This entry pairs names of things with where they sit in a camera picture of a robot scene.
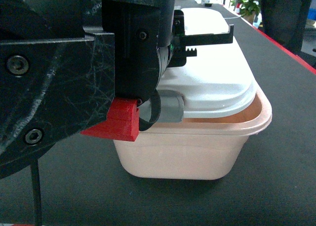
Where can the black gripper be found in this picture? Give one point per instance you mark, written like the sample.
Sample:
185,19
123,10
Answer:
62,62

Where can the black toothed gripper finger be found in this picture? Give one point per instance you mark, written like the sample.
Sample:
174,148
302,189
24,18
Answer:
177,49

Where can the white box lid grey handle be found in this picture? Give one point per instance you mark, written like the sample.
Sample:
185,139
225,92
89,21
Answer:
215,83

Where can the pink plastic storage box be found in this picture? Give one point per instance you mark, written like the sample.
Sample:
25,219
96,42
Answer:
194,149

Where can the red plastic wedge piece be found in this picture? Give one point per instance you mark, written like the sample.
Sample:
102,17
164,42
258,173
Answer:
122,122

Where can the green potted plant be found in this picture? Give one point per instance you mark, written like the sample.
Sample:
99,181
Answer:
247,9

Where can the black chair back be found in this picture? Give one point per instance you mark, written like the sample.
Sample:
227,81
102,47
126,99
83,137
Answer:
284,21

